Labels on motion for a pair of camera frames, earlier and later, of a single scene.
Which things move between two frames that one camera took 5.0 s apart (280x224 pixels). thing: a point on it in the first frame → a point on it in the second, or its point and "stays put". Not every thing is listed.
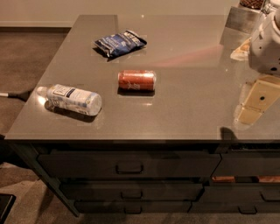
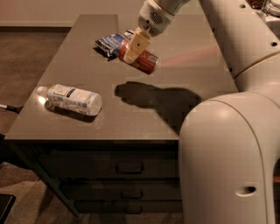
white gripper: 264,48 → 153,19
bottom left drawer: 132,207 stays put
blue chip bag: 120,43 stays put
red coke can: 136,80 → 147,62
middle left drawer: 133,191 stays put
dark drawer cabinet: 136,176 stays put
